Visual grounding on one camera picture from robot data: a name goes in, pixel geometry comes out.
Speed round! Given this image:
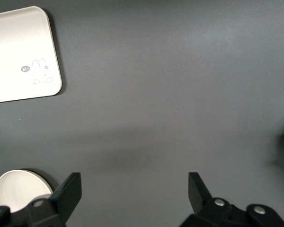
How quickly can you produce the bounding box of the round cream plate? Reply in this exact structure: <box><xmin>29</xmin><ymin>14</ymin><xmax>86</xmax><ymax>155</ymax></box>
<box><xmin>0</xmin><ymin>169</ymin><xmax>54</xmax><ymax>213</ymax></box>

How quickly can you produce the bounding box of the cream rabbit print tray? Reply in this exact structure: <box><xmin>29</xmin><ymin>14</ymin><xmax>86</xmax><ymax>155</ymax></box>
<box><xmin>0</xmin><ymin>6</ymin><xmax>63</xmax><ymax>104</ymax></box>

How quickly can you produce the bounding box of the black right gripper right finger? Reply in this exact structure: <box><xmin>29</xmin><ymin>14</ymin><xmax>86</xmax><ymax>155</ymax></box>
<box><xmin>178</xmin><ymin>172</ymin><xmax>284</xmax><ymax>227</ymax></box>

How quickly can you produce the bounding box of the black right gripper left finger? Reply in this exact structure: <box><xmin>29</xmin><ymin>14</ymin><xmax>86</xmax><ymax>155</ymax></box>
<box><xmin>0</xmin><ymin>172</ymin><xmax>82</xmax><ymax>227</ymax></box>

